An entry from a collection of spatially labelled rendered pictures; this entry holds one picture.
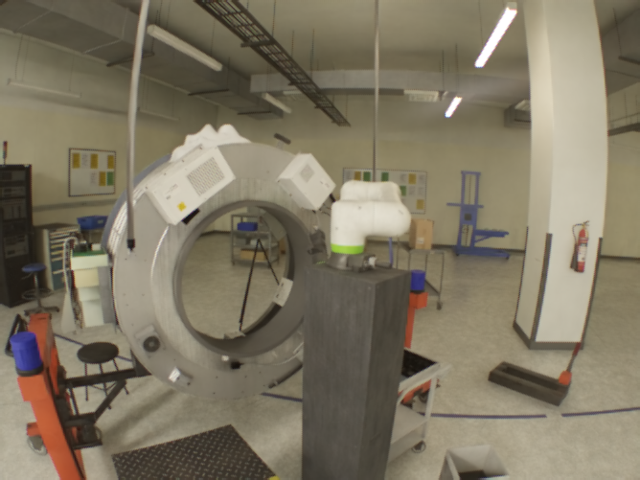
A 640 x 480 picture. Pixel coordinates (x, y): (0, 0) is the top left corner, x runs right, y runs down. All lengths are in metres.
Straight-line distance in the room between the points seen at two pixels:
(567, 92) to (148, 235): 3.99
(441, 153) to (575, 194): 6.99
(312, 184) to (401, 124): 8.95
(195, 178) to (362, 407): 1.11
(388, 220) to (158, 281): 1.05
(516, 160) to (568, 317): 7.38
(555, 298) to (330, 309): 3.25
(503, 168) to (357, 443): 10.08
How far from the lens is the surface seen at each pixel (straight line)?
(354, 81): 6.78
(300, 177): 1.84
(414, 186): 10.56
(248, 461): 1.54
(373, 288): 1.18
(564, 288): 4.26
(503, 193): 11.00
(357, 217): 1.29
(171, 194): 1.53
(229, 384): 2.08
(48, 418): 1.74
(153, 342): 1.75
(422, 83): 6.73
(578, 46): 4.54
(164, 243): 1.70
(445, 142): 10.74
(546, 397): 3.23
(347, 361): 1.33
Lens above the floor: 1.65
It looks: 9 degrees down
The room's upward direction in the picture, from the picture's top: 2 degrees clockwise
